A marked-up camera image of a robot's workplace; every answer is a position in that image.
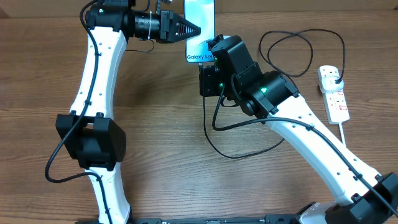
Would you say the blue screen smartphone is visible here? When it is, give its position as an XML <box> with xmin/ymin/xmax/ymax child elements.
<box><xmin>184</xmin><ymin>0</ymin><xmax>215</xmax><ymax>63</ymax></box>

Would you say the black USB charging cable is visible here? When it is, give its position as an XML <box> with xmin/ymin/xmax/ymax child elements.
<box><xmin>198</xmin><ymin>29</ymin><xmax>346</xmax><ymax>160</ymax></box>

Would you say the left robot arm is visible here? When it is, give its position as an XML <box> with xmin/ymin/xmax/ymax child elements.
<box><xmin>55</xmin><ymin>1</ymin><xmax>201</xmax><ymax>223</ymax></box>

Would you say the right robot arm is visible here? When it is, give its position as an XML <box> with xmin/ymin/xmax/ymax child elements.
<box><xmin>200</xmin><ymin>35</ymin><xmax>397</xmax><ymax>223</ymax></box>

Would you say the white USB charger adapter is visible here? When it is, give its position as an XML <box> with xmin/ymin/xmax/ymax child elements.
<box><xmin>319</xmin><ymin>77</ymin><xmax>344</xmax><ymax>94</ymax></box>

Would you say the white power strip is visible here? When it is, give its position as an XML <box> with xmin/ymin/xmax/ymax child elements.
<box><xmin>317</xmin><ymin>65</ymin><xmax>349</xmax><ymax>124</ymax></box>

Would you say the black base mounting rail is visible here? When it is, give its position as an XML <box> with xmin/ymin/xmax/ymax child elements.
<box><xmin>127</xmin><ymin>214</ymin><xmax>300</xmax><ymax>224</ymax></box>

